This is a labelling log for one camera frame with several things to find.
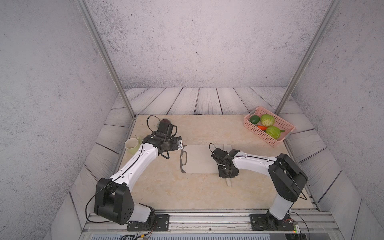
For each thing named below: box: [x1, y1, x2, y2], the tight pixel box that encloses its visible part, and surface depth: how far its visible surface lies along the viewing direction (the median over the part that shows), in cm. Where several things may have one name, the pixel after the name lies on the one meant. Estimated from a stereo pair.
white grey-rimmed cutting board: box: [180, 144, 225, 174], surface depth 96 cm
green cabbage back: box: [260, 114, 275, 128], surface depth 111 cm
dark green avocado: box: [249, 115, 260, 125], surface depth 116 cm
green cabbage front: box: [265, 126, 286, 140], surface depth 102 cm
